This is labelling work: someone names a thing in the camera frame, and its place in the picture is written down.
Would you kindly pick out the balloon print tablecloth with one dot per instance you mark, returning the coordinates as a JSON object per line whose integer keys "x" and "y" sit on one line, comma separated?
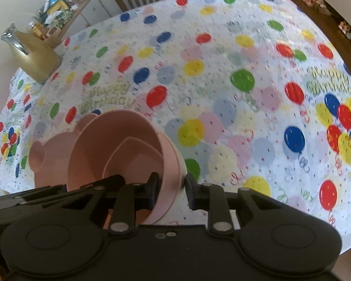
{"x": 237, "y": 123}

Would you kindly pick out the pink bowl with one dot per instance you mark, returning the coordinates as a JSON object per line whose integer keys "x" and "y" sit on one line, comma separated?
{"x": 90, "y": 152}

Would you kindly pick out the small pink dish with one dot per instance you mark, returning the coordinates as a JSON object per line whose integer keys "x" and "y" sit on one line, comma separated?
{"x": 128, "y": 161}

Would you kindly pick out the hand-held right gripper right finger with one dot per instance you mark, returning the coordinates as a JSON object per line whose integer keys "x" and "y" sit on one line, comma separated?
{"x": 190, "y": 191}

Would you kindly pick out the pink bear-shaped plate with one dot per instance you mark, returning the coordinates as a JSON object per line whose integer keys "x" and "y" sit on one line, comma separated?
{"x": 46, "y": 164}

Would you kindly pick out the beige thermos jug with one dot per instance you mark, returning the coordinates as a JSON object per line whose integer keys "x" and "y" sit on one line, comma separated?
{"x": 38, "y": 60}

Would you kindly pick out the white wood-topped sideboard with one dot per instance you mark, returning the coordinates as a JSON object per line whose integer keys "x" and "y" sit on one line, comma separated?
{"x": 90, "y": 5}

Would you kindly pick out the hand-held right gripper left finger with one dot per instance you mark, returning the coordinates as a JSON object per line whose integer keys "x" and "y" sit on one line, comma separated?
{"x": 154, "y": 193}

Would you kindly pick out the yellow blue toy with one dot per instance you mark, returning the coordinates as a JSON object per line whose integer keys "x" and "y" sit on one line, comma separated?
{"x": 57, "y": 3}

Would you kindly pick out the green patterned tissue box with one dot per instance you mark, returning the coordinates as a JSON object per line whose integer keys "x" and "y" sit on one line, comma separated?
{"x": 58, "y": 17}

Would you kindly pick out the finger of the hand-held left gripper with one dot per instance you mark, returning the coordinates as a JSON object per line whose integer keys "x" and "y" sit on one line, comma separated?
{"x": 114, "y": 180}

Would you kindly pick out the row of shoes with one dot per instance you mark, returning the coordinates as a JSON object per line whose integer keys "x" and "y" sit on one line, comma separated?
{"x": 348, "y": 32}

